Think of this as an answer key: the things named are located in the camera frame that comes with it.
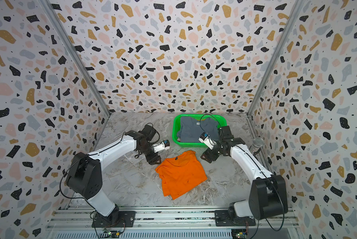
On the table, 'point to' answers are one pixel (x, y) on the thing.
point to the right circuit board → (239, 233)
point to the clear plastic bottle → (258, 143)
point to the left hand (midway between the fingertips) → (159, 156)
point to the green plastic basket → (222, 123)
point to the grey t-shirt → (191, 128)
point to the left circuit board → (110, 234)
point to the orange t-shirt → (179, 174)
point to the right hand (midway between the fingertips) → (207, 152)
